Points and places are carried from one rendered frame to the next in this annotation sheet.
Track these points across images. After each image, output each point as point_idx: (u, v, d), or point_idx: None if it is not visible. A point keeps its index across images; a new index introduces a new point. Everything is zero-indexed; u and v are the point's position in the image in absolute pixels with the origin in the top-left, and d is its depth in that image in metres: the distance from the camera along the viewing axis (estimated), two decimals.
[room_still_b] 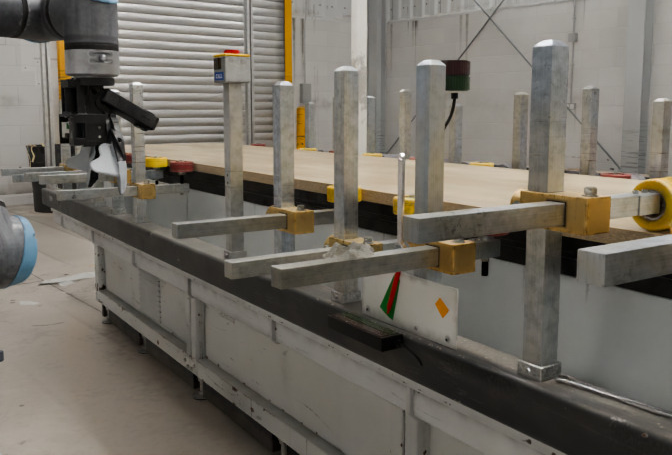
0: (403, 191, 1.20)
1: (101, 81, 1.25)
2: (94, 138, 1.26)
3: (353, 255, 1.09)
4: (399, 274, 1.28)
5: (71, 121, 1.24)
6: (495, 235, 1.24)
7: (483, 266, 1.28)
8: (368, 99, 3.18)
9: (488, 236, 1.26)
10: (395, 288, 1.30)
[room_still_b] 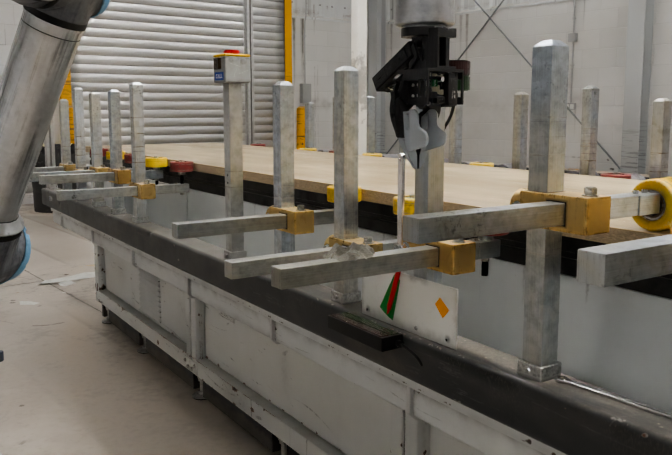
0: (403, 191, 1.20)
1: None
2: None
3: (353, 256, 1.09)
4: (399, 274, 1.28)
5: (455, 77, 1.09)
6: (495, 235, 1.24)
7: (483, 266, 1.28)
8: (368, 99, 3.18)
9: (488, 236, 1.26)
10: (395, 288, 1.30)
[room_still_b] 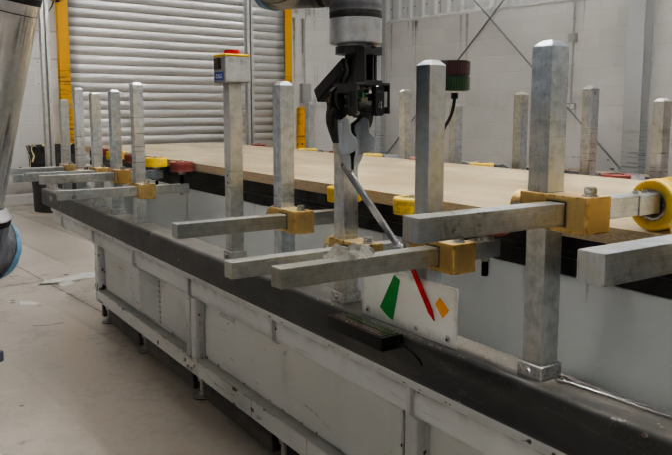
0: (364, 191, 1.29)
1: None
2: None
3: (353, 256, 1.09)
4: (415, 272, 1.25)
5: (382, 90, 1.24)
6: (495, 235, 1.24)
7: (483, 266, 1.28)
8: None
9: (488, 236, 1.26)
10: (422, 288, 1.23)
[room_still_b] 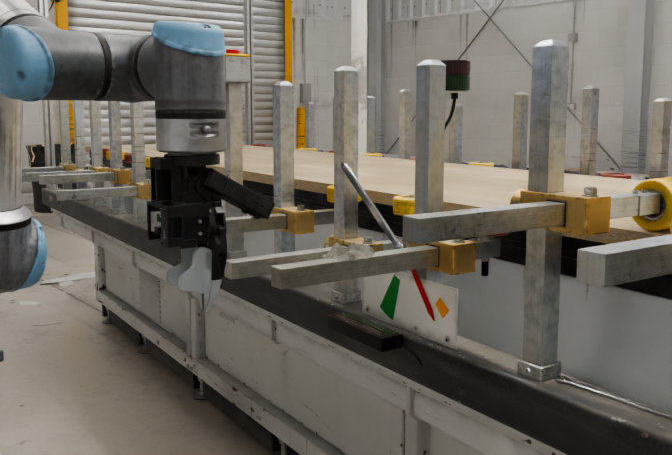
0: (364, 191, 1.29)
1: (204, 160, 0.93)
2: (193, 236, 0.94)
3: (353, 256, 1.09)
4: (415, 272, 1.25)
5: (164, 215, 0.93)
6: (495, 235, 1.24)
7: (483, 266, 1.28)
8: (368, 99, 3.18)
9: (488, 236, 1.26)
10: (422, 288, 1.23)
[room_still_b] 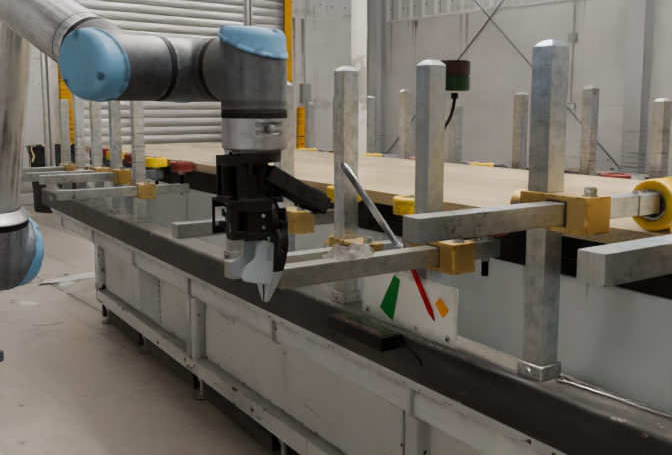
0: (364, 191, 1.29)
1: (267, 158, 0.98)
2: (257, 229, 0.99)
3: (353, 256, 1.09)
4: (415, 272, 1.25)
5: (230, 209, 0.98)
6: (495, 235, 1.24)
7: (483, 266, 1.28)
8: (368, 99, 3.18)
9: (488, 236, 1.26)
10: (422, 288, 1.23)
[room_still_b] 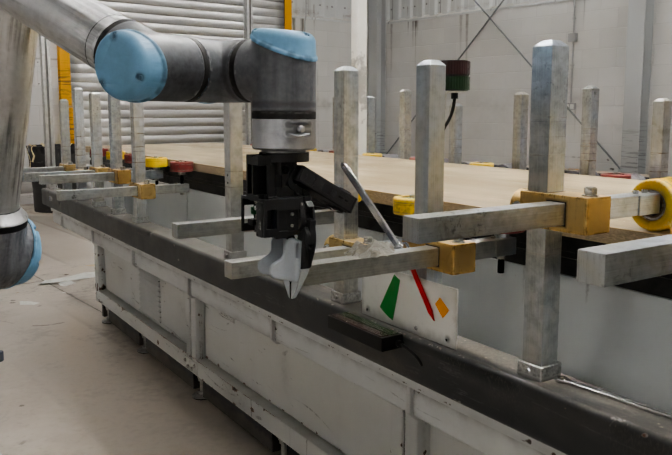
0: (364, 191, 1.29)
1: (297, 157, 1.01)
2: (286, 227, 1.02)
3: (375, 253, 1.11)
4: (415, 272, 1.25)
5: (260, 207, 1.00)
6: (511, 233, 1.26)
7: (499, 263, 1.30)
8: (368, 99, 3.18)
9: (504, 234, 1.28)
10: (422, 288, 1.23)
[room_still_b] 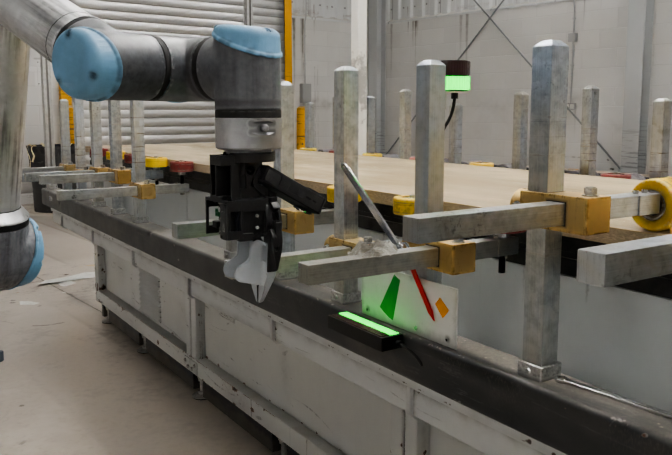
0: (364, 191, 1.29)
1: (261, 157, 0.98)
2: (251, 229, 0.99)
3: (378, 253, 1.11)
4: (415, 272, 1.25)
5: (224, 209, 0.97)
6: (512, 233, 1.26)
7: (500, 263, 1.30)
8: (368, 99, 3.18)
9: (505, 234, 1.29)
10: (422, 288, 1.23)
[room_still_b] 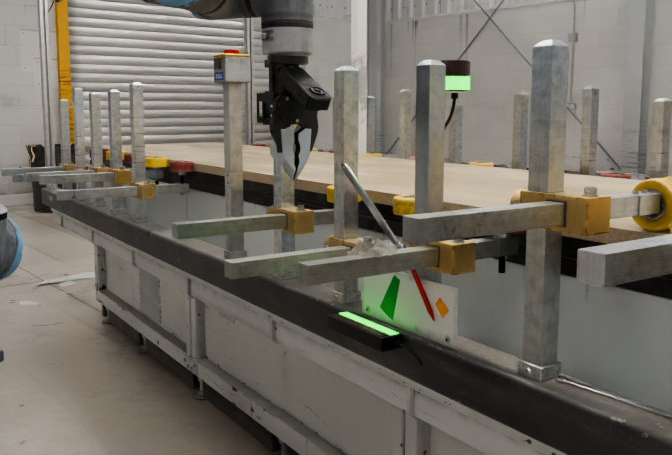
0: (364, 191, 1.29)
1: (270, 59, 1.25)
2: (269, 116, 1.28)
3: (378, 253, 1.11)
4: (415, 272, 1.25)
5: None
6: (512, 233, 1.26)
7: (500, 263, 1.30)
8: (368, 99, 3.18)
9: (505, 234, 1.29)
10: (422, 288, 1.23)
